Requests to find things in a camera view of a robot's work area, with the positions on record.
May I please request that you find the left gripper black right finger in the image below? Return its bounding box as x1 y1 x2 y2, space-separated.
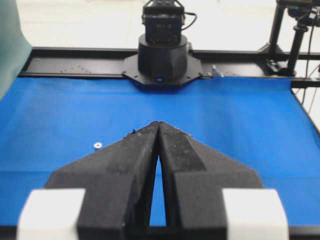
158 120 290 240

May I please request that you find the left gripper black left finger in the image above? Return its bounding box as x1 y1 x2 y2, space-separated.
17 120 160 240

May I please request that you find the small silver metal shaft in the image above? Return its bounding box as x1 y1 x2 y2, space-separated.
93 142 103 151

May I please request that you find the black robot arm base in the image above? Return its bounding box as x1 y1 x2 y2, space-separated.
122 0 203 87

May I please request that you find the blue table mat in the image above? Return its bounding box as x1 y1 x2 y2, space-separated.
0 77 320 226

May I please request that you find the green cloth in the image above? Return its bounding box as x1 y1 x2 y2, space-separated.
0 0 32 98

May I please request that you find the small metal bracket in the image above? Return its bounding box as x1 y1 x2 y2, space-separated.
207 64 224 78

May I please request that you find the black aluminium frame rail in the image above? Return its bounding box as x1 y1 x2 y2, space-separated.
17 46 320 89

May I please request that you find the black camera stand pole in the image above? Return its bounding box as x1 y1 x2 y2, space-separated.
286 5 320 76

